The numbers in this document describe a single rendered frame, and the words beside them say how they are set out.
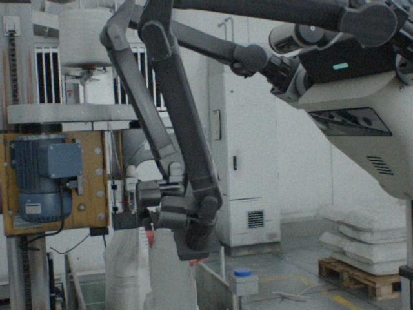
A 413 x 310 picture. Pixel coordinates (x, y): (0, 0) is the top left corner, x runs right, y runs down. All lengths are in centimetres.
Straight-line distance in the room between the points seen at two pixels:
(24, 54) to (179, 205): 88
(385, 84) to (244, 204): 451
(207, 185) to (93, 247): 353
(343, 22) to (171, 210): 52
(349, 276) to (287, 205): 211
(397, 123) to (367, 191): 580
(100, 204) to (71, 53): 50
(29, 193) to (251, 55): 73
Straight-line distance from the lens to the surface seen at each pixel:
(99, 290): 344
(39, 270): 190
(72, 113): 162
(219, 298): 223
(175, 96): 105
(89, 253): 463
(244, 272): 184
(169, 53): 98
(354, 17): 100
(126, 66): 146
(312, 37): 124
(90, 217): 182
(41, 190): 160
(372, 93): 120
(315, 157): 661
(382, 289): 435
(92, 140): 180
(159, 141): 145
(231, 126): 553
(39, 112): 157
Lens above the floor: 133
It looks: 3 degrees down
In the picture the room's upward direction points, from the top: 3 degrees counter-clockwise
